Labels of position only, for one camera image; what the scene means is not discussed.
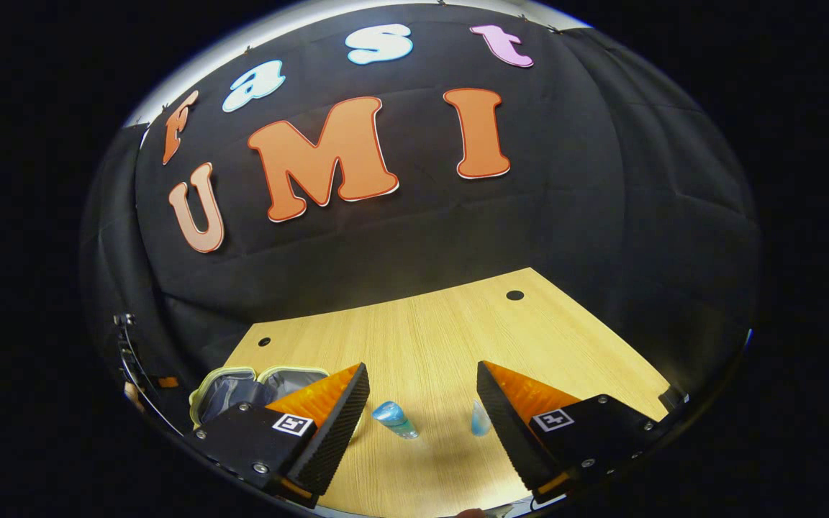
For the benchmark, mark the blue skin care bottle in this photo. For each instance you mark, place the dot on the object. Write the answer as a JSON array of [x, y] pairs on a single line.
[[394, 419]]

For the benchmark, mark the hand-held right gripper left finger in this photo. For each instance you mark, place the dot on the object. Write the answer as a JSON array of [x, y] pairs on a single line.
[[339, 432]]

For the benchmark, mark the white and blue tube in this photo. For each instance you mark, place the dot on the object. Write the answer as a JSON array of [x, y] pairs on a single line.
[[480, 421]]

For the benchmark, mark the pale yellow suitcase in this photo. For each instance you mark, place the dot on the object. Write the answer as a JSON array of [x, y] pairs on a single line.
[[231, 392]]

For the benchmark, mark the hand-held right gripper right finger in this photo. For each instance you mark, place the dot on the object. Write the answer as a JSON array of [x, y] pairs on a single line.
[[504, 432]]

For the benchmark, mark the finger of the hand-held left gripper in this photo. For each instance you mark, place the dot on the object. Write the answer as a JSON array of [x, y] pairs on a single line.
[[168, 382]]

